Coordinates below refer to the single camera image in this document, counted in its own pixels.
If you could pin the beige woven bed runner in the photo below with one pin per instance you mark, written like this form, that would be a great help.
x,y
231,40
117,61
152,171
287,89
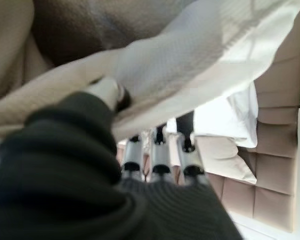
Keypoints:
x,y
177,62

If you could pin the white duvet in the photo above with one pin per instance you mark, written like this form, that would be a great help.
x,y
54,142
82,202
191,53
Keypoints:
x,y
230,117

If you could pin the brown tufted headboard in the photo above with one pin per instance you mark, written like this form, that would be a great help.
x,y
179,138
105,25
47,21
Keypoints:
x,y
275,137

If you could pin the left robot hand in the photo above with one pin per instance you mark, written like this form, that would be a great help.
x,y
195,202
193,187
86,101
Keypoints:
x,y
65,175

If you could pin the large beige pillow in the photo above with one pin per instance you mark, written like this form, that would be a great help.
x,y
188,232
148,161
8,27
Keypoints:
x,y
220,160

